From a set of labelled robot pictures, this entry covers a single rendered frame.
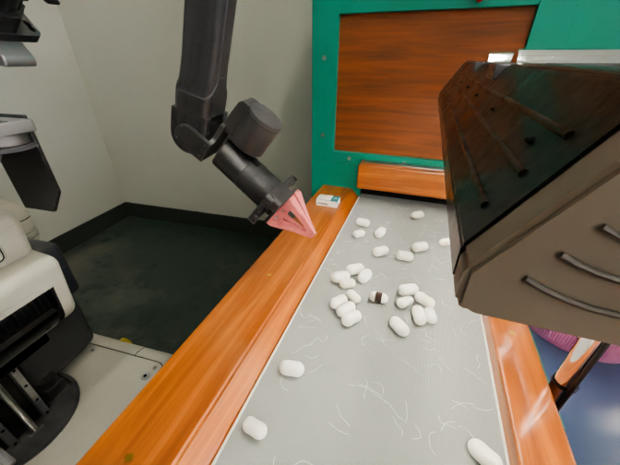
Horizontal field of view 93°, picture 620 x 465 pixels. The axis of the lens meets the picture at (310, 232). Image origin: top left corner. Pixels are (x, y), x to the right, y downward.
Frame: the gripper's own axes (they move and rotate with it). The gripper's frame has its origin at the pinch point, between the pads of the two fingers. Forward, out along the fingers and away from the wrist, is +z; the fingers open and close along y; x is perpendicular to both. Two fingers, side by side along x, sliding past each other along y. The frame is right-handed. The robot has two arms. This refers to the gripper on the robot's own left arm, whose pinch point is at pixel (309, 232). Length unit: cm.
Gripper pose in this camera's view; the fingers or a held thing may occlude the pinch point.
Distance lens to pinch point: 50.9
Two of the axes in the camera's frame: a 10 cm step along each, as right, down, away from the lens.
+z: 7.2, 6.9, 1.0
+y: 3.5, -4.8, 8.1
